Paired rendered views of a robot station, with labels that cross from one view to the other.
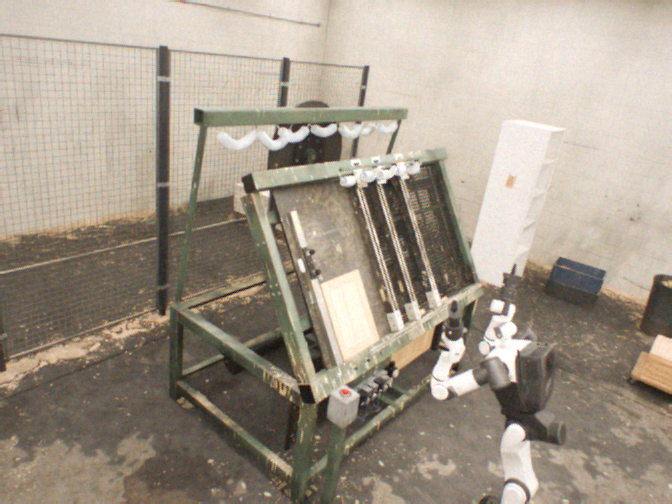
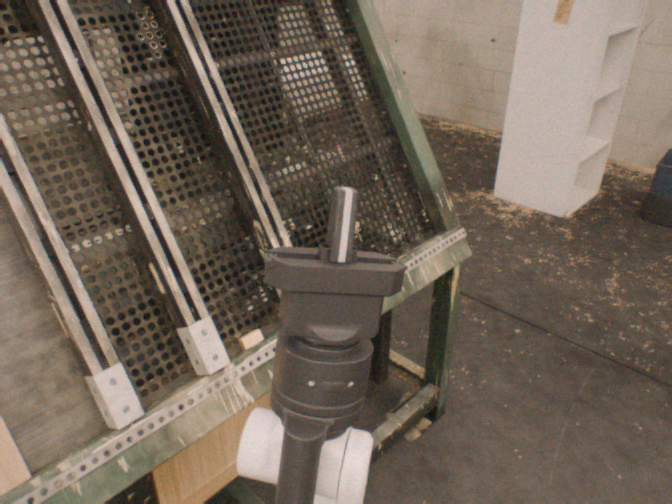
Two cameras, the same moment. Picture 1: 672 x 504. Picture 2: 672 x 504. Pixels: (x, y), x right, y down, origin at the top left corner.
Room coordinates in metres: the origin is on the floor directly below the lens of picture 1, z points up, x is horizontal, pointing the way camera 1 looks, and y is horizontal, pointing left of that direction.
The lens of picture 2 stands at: (2.23, -1.06, 1.84)
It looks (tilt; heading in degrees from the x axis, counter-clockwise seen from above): 30 degrees down; 7
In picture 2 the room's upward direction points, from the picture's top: straight up
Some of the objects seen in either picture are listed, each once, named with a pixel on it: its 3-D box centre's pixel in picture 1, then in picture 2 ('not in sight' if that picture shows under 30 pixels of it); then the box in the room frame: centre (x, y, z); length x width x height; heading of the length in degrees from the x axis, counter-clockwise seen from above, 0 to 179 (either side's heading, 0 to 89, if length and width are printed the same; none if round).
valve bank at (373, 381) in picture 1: (375, 389); not in sight; (2.64, -0.37, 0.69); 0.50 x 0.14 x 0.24; 143
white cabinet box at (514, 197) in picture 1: (512, 204); (573, 58); (6.47, -2.19, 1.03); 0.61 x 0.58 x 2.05; 144
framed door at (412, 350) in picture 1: (407, 338); (272, 384); (3.60, -0.68, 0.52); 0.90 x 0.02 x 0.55; 143
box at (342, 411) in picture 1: (343, 406); not in sight; (2.25, -0.16, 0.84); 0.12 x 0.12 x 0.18; 53
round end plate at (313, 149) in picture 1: (309, 155); not in sight; (3.76, 0.29, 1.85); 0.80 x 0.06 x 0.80; 143
